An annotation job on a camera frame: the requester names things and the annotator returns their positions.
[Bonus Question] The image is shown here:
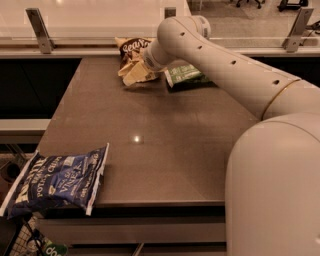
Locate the green chip bag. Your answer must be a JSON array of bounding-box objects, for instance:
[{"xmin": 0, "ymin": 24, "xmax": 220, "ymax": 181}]
[{"xmin": 164, "ymin": 64, "xmax": 210, "ymax": 88}]

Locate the brown chip bag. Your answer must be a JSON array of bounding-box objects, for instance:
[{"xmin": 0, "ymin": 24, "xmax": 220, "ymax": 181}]
[{"xmin": 115, "ymin": 37, "xmax": 159, "ymax": 86}]

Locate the green package in basket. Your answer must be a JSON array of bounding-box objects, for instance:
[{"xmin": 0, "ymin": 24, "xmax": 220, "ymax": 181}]
[{"xmin": 42, "ymin": 240, "xmax": 68, "ymax": 256}]

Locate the office chair base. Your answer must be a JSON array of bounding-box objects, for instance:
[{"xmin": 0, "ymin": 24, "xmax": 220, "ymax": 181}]
[{"xmin": 236, "ymin": 0, "xmax": 265, "ymax": 9}]

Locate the grey drawer cabinet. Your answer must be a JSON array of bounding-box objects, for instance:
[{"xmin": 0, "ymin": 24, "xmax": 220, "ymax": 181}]
[{"xmin": 36, "ymin": 206, "xmax": 227, "ymax": 256}]

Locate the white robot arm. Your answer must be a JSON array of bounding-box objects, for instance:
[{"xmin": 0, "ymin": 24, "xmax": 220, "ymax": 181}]
[{"xmin": 143, "ymin": 16, "xmax": 320, "ymax": 256}]

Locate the blue chip bag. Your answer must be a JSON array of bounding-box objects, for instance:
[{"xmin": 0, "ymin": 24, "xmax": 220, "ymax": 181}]
[{"xmin": 0, "ymin": 144, "xmax": 109, "ymax": 219}]

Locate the middle metal railing bracket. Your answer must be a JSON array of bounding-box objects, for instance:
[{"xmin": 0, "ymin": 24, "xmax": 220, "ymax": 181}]
[{"xmin": 164, "ymin": 7, "xmax": 176, "ymax": 18}]

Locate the left metal railing bracket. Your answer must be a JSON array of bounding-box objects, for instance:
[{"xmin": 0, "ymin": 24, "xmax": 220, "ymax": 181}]
[{"xmin": 26, "ymin": 8, "xmax": 55, "ymax": 54}]

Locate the metal railing bracket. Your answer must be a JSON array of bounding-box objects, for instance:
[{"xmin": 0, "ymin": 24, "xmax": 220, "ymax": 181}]
[
  {"xmin": 26, "ymin": 8, "xmax": 55, "ymax": 54},
  {"xmin": 164, "ymin": 7, "xmax": 176, "ymax": 18},
  {"xmin": 282, "ymin": 7, "xmax": 313, "ymax": 53}
]

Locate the wire basket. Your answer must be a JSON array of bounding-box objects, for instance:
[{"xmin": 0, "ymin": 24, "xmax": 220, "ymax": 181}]
[{"xmin": 0, "ymin": 217, "xmax": 43, "ymax": 256}]

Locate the right metal railing bracket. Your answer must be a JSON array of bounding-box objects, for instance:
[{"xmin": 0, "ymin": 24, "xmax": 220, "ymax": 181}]
[{"xmin": 282, "ymin": 7, "xmax": 313, "ymax": 53}]

